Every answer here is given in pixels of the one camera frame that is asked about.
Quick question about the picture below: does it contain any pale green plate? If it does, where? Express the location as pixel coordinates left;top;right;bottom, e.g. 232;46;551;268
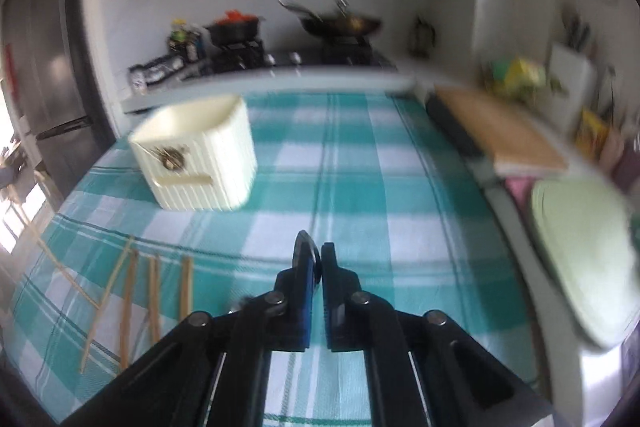
529;179;639;351

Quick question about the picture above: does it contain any green white checked tablecloth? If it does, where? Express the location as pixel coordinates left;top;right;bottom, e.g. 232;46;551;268
10;92;556;427

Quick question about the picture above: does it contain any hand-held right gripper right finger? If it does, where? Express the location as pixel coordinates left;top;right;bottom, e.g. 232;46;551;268
320;242;556;427

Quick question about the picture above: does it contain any white knife block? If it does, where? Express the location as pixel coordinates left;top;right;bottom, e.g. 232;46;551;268
541;41;599;134

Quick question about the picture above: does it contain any black gas stove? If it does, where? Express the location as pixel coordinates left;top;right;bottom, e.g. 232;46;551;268
210;38;397;70

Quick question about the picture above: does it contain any cream ribbed utensil holder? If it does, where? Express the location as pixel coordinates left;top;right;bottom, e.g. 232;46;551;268
129;94;258;212

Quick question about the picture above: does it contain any wooden cutting board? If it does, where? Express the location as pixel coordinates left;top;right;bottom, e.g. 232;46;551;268
434;87;569;176

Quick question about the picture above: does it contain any dark wok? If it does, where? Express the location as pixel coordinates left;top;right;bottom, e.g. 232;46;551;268
279;0;384;44

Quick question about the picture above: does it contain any wooden chopstick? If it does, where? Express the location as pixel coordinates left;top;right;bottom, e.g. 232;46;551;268
120;251;139;370
148;256;162;344
29;231;102;309
179;256;195;323
80;238;135;374

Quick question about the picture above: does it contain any yellow green sponge bundle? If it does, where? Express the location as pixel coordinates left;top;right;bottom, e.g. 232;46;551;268
479;56;552;101

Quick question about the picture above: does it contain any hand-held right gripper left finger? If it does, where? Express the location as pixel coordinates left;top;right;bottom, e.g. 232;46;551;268
60;229;321;427

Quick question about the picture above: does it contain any pink cloth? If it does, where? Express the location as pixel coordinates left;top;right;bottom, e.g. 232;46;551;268
504;176;537;209

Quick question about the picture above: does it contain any steel refrigerator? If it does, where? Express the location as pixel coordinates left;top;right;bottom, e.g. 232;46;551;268
0;0;117;198

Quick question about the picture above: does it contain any black pan with red food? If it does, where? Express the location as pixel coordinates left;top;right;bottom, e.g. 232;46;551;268
206;9;267;46

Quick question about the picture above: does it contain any yellow packet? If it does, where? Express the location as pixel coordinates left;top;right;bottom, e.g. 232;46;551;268
575;108;609;158

